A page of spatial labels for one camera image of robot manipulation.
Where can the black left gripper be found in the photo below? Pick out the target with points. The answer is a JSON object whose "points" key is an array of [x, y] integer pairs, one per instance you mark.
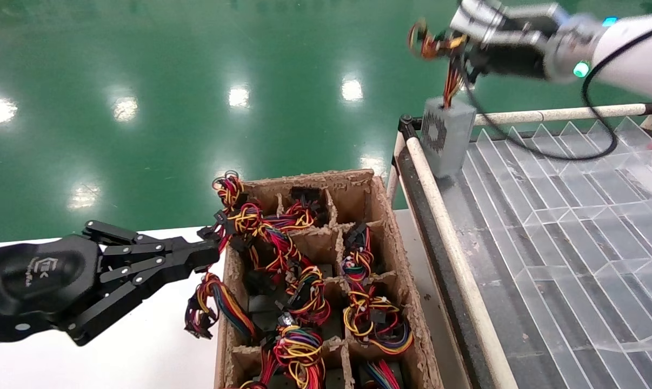
{"points": [[28, 275]]}

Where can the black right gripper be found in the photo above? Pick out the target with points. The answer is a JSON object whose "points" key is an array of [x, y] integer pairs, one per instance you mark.
{"points": [[512, 59]]}

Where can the red yellow bundle black connectors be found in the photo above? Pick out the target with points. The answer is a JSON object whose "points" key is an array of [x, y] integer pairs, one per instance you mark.
{"points": [[301, 215]]}

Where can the brown cardboard divider box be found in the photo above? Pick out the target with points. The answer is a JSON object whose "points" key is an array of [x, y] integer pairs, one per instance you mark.
{"points": [[318, 246]]}

